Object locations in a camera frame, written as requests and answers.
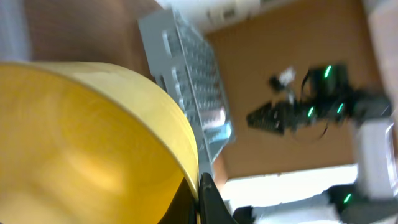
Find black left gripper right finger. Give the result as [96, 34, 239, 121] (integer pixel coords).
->
[198, 173, 238, 224]

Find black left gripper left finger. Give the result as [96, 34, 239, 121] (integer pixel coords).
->
[159, 179, 197, 224]

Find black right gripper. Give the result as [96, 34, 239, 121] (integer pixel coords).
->
[246, 101, 317, 134]

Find yellow bowl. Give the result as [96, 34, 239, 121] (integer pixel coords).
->
[1, 62, 198, 224]

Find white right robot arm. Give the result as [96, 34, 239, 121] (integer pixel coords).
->
[233, 63, 397, 223]

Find grey dishwasher rack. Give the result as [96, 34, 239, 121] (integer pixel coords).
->
[138, 9, 234, 175]

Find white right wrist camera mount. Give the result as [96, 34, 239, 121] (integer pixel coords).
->
[278, 67, 296, 86]

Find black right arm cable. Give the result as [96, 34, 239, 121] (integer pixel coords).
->
[289, 67, 330, 142]

